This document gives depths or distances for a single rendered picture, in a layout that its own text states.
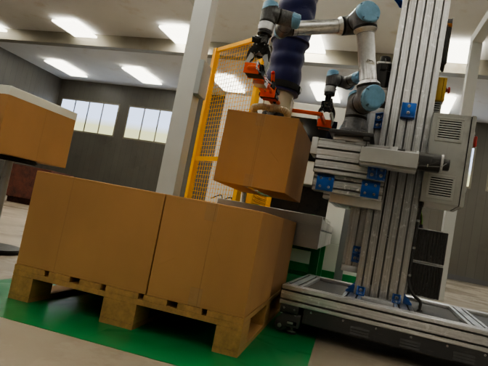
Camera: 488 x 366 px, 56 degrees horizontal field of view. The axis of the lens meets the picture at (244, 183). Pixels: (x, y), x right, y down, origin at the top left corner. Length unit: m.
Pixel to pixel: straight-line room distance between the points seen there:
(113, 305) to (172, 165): 2.17
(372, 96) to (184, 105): 2.06
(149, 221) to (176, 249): 0.16
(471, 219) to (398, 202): 10.13
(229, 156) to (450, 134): 1.14
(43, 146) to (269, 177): 1.59
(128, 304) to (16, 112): 1.63
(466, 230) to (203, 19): 9.71
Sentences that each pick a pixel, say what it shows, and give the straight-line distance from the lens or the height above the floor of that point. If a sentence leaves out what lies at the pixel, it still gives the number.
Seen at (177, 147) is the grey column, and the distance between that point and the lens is 3.95.
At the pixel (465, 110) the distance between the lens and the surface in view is 6.12.
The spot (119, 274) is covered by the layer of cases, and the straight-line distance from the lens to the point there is 1.92.
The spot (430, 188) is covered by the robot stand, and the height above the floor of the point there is 0.83.
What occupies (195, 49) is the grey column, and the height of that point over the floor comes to 1.86.
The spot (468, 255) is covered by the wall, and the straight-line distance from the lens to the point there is 12.62.
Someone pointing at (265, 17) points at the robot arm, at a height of 1.47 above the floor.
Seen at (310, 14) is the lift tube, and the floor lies 1.76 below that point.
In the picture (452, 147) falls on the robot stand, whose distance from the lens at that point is 2.57.
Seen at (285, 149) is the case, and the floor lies 0.90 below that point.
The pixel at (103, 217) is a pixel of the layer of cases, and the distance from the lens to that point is 1.95.
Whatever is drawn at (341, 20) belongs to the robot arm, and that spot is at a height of 1.60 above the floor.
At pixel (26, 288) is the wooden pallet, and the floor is 0.06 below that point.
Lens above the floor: 0.51
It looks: 4 degrees up
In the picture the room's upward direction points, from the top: 11 degrees clockwise
